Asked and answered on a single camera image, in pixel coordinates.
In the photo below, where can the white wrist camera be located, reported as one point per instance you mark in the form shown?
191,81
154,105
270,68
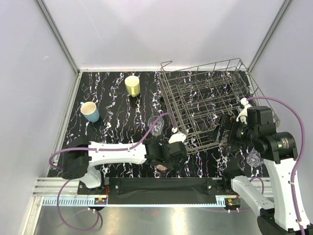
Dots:
242,116
177,137

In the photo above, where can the aluminium corner post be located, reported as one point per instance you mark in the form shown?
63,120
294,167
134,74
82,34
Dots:
270,33
57,35

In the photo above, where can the pink mug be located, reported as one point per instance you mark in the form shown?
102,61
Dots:
161,168

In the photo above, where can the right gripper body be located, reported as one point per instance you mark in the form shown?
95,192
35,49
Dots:
236,132

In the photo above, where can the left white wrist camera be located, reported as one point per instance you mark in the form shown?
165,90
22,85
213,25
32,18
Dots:
177,137

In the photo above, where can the right aluminium corner post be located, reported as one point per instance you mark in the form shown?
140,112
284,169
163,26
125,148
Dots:
270,33

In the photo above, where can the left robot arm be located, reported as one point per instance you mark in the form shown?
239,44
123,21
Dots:
81,157

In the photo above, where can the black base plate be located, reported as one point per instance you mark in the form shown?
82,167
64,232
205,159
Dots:
119,186

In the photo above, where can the left aluminium corner post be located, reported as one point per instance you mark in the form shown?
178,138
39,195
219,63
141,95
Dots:
57,35

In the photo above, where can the grey wire dish rack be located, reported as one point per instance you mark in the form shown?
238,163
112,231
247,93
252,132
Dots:
198,96

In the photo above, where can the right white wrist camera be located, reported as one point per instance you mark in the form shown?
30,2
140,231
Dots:
242,116

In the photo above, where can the yellow mug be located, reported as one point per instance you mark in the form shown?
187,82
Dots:
132,84

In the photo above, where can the blue mug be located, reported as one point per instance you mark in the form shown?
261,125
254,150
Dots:
90,111

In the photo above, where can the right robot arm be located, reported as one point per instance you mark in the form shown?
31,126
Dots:
279,152

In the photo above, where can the clear glass right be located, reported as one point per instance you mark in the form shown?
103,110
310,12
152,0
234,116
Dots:
254,159

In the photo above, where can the black marbled mat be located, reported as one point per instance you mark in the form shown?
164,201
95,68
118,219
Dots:
124,119

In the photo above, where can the aluminium rail front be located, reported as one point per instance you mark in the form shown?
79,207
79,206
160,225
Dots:
58,191

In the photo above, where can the clear glass tumbler centre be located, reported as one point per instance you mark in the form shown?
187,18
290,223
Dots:
157,128

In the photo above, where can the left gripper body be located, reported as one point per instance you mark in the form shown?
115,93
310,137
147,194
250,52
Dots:
169,163

